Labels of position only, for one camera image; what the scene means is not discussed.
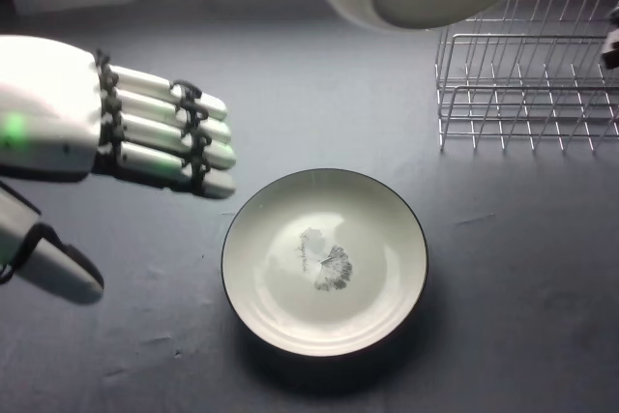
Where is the silver wire dish rack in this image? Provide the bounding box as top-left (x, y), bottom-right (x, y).
top-left (434, 0), bottom-right (619, 153)

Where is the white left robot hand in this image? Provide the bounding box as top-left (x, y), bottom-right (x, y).
top-left (0, 34), bottom-right (238, 307)

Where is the grey table cloth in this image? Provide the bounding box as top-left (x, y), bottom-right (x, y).
top-left (0, 0), bottom-right (619, 413)

